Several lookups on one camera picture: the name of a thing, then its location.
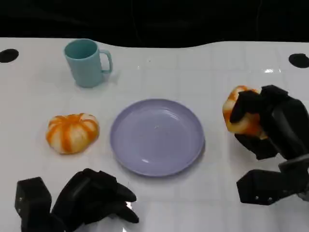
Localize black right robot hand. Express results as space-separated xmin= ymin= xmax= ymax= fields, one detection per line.
xmin=229 ymin=84 xmax=309 ymax=160

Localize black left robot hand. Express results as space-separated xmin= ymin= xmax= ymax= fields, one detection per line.
xmin=50 ymin=168 xmax=140 ymax=228

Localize orange and white bread roll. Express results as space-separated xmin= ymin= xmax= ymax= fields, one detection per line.
xmin=222 ymin=85 xmax=269 ymax=140
xmin=46 ymin=113 xmax=100 ymax=155

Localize lilac plate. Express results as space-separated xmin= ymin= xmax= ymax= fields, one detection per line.
xmin=110 ymin=98 xmax=206 ymax=177

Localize pale green mug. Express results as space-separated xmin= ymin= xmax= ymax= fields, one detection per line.
xmin=63 ymin=38 xmax=113 ymax=88

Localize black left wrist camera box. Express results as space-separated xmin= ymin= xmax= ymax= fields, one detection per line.
xmin=14 ymin=176 xmax=53 ymax=228

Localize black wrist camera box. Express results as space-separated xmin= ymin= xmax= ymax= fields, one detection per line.
xmin=14 ymin=176 xmax=53 ymax=228
xmin=236 ymin=169 xmax=309 ymax=206

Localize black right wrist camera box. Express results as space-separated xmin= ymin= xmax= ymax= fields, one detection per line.
xmin=236 ymin=169 xmax=309 ymax=206

